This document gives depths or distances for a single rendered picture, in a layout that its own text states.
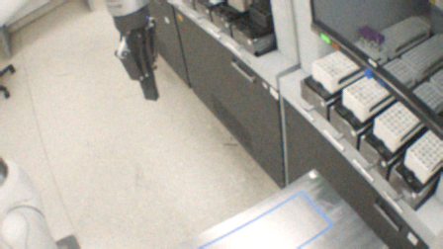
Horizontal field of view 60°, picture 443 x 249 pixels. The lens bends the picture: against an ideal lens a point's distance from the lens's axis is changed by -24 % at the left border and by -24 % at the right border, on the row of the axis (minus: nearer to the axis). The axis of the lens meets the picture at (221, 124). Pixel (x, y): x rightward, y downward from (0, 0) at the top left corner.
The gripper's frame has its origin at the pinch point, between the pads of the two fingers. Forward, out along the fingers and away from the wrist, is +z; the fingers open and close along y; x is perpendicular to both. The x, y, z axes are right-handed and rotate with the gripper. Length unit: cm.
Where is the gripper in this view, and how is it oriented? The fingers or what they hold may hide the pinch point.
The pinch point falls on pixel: (148, 85)
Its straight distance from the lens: 99.8
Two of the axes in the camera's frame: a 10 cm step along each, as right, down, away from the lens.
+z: 1.4, 7.1, 6.8
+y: -4.0, 6.8, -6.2
